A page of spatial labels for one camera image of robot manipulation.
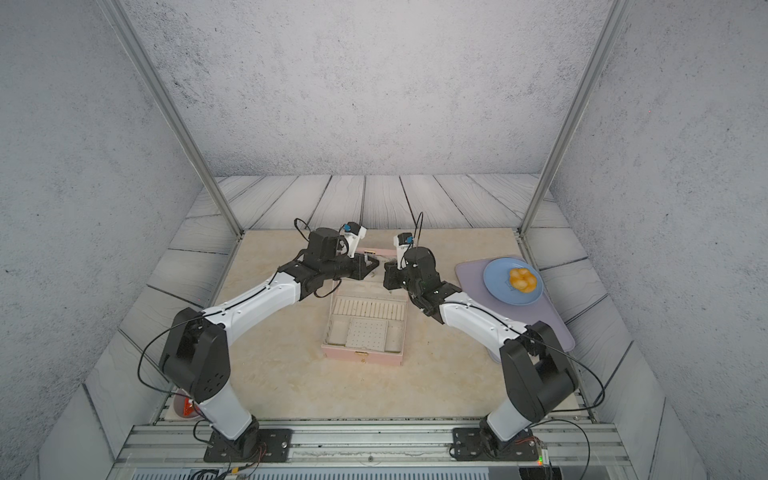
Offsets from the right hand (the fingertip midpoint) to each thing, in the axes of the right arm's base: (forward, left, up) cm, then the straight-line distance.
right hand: (386, 264), depth 85 cm
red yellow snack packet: (-34, +49, -15) cm, 61 cm away
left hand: (-1, +1, +1) cm, 2 cm away
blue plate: (+10, -37, -20) cm, 44 cm away
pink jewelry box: (-11, +6, -13) cm, 18 cm away
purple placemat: (+12, -29, -22) cm, 38 cm away
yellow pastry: (+7, -45, -18) cm, 49 cm away
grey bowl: (-33, +52, -14) cm, 63 cm away
